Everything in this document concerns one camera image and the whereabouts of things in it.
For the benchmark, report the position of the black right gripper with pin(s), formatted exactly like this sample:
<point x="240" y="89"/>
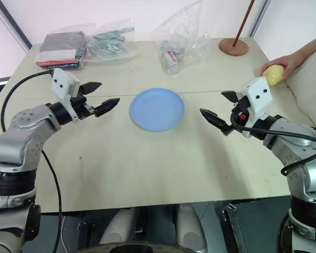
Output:
<point x="241" y="110"/>

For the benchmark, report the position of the dark rounded robot housing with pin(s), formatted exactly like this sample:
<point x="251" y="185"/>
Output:
<point x="137" y="249"/>

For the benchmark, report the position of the person's bare hand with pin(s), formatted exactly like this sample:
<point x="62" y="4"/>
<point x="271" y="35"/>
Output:
<point x="291" y="62"/>

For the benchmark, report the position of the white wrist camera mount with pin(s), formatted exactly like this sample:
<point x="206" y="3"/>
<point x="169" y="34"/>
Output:
<point x="259" y="92"/>
<point x="60" y="84"/>

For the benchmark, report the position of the white robot leg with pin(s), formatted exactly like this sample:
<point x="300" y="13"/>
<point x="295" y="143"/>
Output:
<point x="121" y="226"/>
<point x="191" y="226"/>

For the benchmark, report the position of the round wooden stand base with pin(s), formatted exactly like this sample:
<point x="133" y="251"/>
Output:
<point x="233" y="47"/>

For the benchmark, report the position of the clear bag with green items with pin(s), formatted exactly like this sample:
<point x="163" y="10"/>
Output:
<point x="108" y="44"/>

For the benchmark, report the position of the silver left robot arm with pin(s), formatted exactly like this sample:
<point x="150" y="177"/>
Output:
<point x="15" y="142"/>

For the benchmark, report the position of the yellow potato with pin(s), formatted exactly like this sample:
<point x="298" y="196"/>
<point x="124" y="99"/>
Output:
<point x="274" y="75"/>

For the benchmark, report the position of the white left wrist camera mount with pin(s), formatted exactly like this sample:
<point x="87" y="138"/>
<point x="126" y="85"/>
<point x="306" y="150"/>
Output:
<point x="60" y="84"/>

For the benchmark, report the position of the black metal frame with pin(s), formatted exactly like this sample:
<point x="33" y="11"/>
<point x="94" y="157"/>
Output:
<point x="234" y="226"/>

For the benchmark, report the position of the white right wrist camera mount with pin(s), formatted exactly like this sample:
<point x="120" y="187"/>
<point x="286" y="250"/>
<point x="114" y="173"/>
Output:
<point x="259" y="92"/>

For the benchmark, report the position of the light blue round plate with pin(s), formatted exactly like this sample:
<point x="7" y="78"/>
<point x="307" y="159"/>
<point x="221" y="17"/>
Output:
<point x="158" y="109"/>

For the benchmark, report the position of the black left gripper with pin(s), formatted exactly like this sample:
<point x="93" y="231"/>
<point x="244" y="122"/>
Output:
<point x="80" y="106"/>

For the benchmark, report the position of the clear bag with dark items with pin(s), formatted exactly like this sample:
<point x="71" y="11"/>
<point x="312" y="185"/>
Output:
<point x="60" y="43"/>

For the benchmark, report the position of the cream fabric cover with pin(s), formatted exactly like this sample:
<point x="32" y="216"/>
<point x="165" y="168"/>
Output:
<point x="308" y="92"/>

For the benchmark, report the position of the thin wooden rod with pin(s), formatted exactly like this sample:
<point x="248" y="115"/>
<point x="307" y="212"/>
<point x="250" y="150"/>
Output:
<point x="243" y="19"/>

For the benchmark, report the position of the clear bag with grey items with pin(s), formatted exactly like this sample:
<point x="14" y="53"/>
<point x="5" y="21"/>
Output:
<point x="185" y="31"/>

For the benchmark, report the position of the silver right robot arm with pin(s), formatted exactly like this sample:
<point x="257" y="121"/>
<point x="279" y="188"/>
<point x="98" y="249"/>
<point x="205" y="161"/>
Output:
<point x="300" y="158"/>

